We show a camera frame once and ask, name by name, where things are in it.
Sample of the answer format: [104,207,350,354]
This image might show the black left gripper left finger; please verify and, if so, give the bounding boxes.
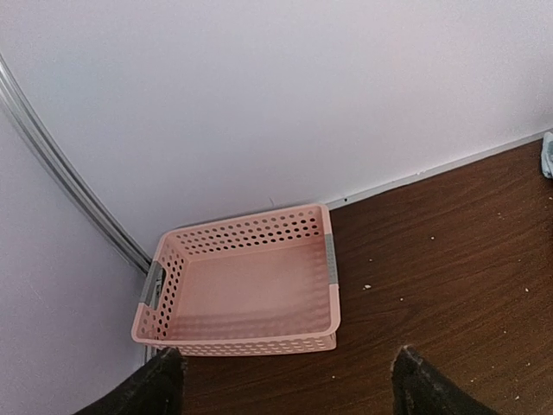
[77,348,186,415]

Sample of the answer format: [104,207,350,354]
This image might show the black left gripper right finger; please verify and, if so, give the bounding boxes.
[391,345,497,415]

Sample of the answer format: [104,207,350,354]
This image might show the pink perforated plastic basket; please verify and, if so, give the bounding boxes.
[131,204,340,357]

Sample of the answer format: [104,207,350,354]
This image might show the light blue terry towel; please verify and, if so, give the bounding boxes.
[541,131,553,180]

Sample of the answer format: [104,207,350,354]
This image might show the left aluminium frame post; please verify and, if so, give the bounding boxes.
[1,60,151,273]

